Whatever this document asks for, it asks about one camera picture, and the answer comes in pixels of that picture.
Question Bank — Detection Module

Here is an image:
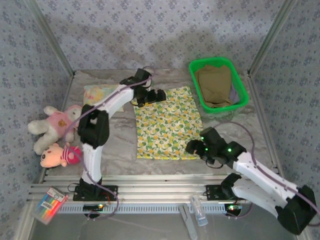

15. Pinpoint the grey slotted cable duct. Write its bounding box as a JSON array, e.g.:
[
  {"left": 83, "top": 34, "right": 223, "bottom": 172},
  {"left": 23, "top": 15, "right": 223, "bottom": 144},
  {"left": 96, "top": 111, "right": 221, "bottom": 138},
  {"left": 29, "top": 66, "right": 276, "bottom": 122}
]
[{"left": 58, "top": 204, "right": 227, "bottom": 215}]

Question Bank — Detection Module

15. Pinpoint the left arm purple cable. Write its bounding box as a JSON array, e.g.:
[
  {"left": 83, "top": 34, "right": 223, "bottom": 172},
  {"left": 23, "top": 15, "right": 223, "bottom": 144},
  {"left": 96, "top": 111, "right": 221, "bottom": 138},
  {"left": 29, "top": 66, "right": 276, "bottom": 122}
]
[{"left": 62, "top": 66, "right": 157, "bottom": 221}]

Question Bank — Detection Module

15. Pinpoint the left black controller board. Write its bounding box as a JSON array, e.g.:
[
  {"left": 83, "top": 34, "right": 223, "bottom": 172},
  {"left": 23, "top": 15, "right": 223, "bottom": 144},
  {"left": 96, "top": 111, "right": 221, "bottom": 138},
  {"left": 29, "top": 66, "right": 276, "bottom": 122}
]
[{"left": 83, "top": 203, "right": 105, "bottom": 211}]

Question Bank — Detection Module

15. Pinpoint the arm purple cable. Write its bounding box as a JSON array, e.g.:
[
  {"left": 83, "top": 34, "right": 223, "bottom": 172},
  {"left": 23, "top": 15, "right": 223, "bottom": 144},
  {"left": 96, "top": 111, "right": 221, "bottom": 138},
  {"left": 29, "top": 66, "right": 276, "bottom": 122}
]
[
  {"left": 212, "top": 121, "right": 320, "bottom": 221},
  {"left": 62, "top": 66, "right": 157, "bottom": 221}
]

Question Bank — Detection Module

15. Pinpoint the pack of coloured markers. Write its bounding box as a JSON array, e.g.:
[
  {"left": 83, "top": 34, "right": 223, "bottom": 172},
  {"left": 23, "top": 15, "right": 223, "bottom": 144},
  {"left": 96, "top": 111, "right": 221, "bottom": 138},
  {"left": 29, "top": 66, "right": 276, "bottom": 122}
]
[{"left": 32, "top": 186, "right": 70, "bottom": 225}]

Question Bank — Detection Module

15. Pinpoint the pastel pink flower skirt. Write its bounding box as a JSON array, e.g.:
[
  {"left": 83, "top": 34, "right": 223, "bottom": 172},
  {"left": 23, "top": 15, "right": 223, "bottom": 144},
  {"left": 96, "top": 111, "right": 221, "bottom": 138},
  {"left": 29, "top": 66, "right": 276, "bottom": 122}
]
[{"left": 83, "top": 84, "right": 126, "bottom": 113}]

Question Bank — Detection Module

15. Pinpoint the black controller board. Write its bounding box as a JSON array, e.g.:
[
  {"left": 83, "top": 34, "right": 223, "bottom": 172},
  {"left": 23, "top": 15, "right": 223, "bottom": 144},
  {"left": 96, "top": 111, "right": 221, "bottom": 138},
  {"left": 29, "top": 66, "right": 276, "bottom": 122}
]
[
  {"left": 83, "top": 203, "right": 105, "bottom": 211},
  {"left": 224, "top": 203, "right": 243, "bottom": 212}
]

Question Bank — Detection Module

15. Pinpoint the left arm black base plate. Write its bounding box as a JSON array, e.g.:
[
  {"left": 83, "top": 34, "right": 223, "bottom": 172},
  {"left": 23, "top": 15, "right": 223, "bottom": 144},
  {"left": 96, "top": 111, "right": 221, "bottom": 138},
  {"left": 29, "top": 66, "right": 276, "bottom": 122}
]
[{"left": 72, "top": 185, "right": 119, "bottom": 202}]

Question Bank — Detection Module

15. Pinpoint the white plush bunny pink hoodie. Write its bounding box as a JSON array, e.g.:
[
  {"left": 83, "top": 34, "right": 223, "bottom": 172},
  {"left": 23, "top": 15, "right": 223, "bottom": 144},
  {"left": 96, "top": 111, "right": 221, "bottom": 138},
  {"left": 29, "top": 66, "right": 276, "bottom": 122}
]
[{"left": 27, "top": 104, "right": 83, "bottom": 156}]

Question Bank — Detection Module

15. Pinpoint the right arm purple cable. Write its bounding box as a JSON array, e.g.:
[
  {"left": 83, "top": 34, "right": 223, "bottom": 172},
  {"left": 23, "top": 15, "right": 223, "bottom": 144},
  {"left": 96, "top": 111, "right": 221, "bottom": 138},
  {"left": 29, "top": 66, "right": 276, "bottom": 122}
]
[{"left": 212, "top": 121, "right": 320, "bottom": 221}]

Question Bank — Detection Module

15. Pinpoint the clear plastic bottle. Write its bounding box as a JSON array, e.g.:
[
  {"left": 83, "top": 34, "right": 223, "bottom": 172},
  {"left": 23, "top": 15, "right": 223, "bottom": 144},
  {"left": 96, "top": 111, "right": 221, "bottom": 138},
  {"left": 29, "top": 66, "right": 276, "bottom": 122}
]
[{"left": 189, "top": 194, "right": 210, "bottom": 227}]

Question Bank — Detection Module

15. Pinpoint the olive brown skirt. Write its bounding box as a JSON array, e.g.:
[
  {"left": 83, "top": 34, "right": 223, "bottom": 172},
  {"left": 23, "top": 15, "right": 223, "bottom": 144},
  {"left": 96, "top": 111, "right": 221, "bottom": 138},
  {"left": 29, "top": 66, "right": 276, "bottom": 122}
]
[{"left": 194, "top": 65, "right": 235, "bottom": 109}]

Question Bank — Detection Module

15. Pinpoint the lemon print skirt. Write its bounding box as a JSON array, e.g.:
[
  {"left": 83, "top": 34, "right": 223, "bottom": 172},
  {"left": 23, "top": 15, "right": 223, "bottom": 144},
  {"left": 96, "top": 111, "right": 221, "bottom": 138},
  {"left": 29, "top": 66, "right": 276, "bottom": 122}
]
[{"left": 133, "top": 85, "right": 204, "bottom": 161}]

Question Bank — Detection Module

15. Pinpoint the aluminium corner post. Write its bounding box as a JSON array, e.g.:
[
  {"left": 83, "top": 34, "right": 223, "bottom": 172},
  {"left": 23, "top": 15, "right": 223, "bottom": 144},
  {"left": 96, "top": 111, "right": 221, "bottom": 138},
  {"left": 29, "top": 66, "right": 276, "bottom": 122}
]
[
  {"left": 247, "top": 0, "right": 299, "bottom": 77},
  {"left": 23, "top": 0, "right": 76, "bottom": 77}
]

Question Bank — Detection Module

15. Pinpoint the aluminium rail frame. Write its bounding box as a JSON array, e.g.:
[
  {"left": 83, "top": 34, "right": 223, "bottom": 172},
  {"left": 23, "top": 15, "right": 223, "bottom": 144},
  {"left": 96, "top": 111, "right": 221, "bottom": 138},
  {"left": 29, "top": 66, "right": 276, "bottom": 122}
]
[{"left": 27, "top": 173, "right": 300, "bottom": 203}]

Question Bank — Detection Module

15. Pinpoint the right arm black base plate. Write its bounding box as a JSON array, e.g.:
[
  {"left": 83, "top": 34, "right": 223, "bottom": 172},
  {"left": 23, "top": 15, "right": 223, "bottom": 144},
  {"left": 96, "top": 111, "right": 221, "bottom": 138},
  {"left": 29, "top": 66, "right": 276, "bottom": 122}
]
[{"left": 205, "top": 184, "right": 233, "bottom": 201}]

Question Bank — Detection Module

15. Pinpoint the grey plastic clip tool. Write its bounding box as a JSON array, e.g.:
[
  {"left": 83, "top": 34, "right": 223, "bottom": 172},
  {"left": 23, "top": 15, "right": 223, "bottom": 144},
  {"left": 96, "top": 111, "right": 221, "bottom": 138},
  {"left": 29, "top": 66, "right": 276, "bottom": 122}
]
[{"left": 178, "top": 203, "right": 199, "bottom": 240}]

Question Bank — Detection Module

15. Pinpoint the right black controller board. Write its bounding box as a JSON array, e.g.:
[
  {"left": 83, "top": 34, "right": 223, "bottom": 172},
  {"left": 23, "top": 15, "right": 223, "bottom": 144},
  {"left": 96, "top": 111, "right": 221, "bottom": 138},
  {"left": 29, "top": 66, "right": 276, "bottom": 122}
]
[{"left": 224, "top": 203, "right": 243, "bottom": 212}]

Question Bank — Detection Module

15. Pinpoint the lavender grey skirt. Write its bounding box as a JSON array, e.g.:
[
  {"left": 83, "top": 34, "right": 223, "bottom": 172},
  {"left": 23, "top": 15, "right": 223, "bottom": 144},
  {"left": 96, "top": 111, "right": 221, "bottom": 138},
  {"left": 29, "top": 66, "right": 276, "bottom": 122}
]
[{"left": 228, "top": 83, "right": 241, "bottom": 105}]

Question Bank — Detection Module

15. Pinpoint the thin red wire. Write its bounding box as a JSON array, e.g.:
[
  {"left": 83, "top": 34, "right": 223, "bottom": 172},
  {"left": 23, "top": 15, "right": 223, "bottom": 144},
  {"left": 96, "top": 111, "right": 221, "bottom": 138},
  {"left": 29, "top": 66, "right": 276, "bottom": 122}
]
[{"left": 103, "top": 187, "right": 118, "bottom": 205}]

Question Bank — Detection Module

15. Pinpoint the green plastic basket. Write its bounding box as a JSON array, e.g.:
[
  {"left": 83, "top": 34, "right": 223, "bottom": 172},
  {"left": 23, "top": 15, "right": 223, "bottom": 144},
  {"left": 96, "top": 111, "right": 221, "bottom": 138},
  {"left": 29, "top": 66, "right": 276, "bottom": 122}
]
[{"left": 188, "top": 57, "right": 250, "bottom": 114}]

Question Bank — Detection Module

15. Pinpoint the plush doll pink striped dress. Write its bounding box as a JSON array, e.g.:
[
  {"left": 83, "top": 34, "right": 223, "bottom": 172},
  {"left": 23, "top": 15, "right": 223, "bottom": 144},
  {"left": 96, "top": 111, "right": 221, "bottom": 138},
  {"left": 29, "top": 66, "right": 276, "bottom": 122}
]
[{"left": 39, "top": 142, "right": 83, "bottom": 168}]

